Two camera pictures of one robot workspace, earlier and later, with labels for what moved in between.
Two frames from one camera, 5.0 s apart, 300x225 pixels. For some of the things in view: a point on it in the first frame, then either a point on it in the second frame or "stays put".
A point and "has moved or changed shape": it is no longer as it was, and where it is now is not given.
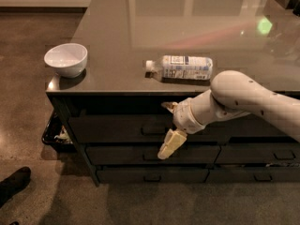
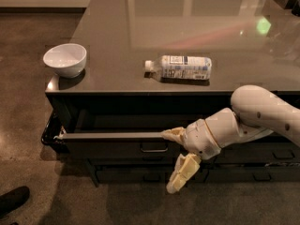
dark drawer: x=259 y=154 stays put
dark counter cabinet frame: x=146 y=47 stays put
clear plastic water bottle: x=189 y=69 stays put
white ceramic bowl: x=68 y=60 stays put
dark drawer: x=145 y=126 has moved or changed shape
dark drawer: x=150 y=175 stays put
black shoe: x=15 y=182 to x=13 y=199
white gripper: x=185 y=117 to x=200 y=139
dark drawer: x=254 y=174 stays put
